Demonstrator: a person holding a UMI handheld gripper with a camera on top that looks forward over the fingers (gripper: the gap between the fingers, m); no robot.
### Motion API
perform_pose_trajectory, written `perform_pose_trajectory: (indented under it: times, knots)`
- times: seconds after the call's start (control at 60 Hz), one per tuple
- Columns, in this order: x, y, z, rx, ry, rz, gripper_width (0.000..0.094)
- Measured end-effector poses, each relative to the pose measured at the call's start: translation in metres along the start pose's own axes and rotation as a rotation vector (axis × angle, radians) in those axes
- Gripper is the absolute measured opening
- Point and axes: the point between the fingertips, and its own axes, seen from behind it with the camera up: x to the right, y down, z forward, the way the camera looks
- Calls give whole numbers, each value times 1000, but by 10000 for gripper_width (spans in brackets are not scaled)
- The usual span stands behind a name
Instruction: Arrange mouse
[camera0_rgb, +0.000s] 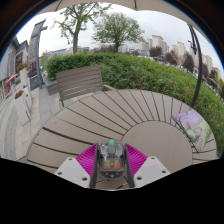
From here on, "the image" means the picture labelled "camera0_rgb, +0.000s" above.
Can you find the beige patio umbrella canopy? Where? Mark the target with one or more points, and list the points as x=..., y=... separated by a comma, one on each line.
x=126, y=5

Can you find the round-crowned green tree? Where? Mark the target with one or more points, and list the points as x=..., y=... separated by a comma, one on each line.
x=117, y=30

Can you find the dark curved umbrella pole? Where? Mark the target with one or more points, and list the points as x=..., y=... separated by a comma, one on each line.
x=197, y=66

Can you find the thin-leaved tall tree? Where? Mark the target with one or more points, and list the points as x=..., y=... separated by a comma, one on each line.
x=76, y=26

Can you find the trimmed green hedge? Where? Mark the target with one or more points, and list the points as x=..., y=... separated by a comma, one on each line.
x=140, y=76

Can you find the white planter box with flowers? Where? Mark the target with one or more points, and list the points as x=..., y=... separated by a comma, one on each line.
x=22, y=106
x=22, y=74

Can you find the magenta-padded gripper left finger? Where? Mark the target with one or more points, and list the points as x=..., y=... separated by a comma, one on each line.
x=80, y=168

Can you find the brown slatted wooden chair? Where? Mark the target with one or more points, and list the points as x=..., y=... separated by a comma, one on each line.
x=79, y=82

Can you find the cherry blossom print mouse pad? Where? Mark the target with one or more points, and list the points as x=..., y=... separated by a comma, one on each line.
x=193, y=128

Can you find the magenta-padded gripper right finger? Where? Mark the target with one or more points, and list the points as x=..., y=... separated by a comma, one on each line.
x=144, y=168

